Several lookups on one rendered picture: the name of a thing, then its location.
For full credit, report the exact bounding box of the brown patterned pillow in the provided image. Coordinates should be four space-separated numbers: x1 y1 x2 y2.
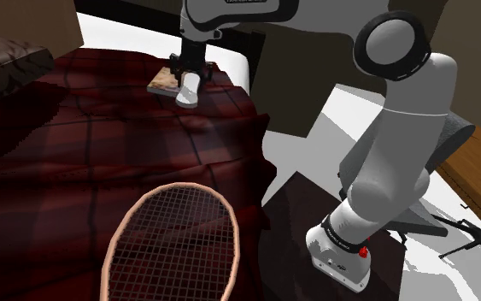
0 32 56 112

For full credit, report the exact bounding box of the dark robot stand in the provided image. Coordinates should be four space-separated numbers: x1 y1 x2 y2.
260 169 408 301

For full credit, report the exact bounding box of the dark brown cabinet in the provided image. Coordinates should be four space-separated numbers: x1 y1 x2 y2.
247 22 391 139

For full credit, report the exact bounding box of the grey office chair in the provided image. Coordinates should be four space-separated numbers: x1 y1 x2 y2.
337 109 481 298

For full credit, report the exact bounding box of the wooden desk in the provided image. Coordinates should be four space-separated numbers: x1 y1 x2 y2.
435 125 481 248

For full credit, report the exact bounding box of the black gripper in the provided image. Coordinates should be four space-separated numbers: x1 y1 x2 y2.
168 38 215 86

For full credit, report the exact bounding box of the white bed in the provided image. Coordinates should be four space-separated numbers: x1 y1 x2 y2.
75 11 252 93

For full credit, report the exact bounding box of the dark red plaid blanket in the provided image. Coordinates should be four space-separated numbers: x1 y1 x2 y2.
0 46 279 301

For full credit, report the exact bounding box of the tan patterned book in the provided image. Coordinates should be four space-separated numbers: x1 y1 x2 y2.
146 65 184 99

